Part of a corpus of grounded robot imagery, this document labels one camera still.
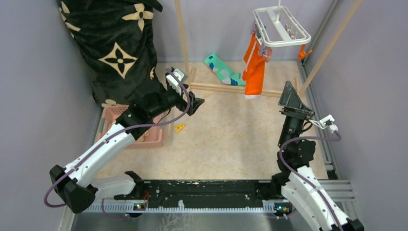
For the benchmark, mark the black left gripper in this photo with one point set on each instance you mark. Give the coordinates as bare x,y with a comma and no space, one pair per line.
195,102

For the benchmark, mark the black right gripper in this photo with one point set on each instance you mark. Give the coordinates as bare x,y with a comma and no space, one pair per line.
289,98

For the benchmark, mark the orange underwear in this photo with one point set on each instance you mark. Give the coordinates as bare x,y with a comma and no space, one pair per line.
254,72

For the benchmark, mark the white multi-clip hanger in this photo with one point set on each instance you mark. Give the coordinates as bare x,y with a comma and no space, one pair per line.
275,27

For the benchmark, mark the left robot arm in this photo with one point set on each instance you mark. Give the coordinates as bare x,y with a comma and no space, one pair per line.
76,184

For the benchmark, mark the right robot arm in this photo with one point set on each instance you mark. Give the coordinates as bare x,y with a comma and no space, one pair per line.
297,182

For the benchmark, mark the yellow clothes peg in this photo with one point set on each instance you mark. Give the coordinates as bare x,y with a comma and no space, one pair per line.
179,128

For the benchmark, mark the pink plastic basket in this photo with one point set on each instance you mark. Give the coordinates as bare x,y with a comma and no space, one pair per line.
109,116

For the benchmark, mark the beige cloth in basket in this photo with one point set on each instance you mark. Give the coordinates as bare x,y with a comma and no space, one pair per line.
145,135

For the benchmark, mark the green blue patterned sock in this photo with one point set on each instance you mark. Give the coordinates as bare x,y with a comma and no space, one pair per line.
223,72

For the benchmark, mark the black floral blanket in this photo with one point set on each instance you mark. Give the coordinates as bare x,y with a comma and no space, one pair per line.
115,40

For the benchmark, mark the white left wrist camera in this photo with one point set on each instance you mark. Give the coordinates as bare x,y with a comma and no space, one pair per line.
175,78

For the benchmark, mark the wooden drying rack frame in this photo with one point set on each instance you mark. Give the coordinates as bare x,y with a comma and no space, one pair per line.
270,93

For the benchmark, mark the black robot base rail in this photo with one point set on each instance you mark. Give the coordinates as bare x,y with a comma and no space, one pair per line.
199,194

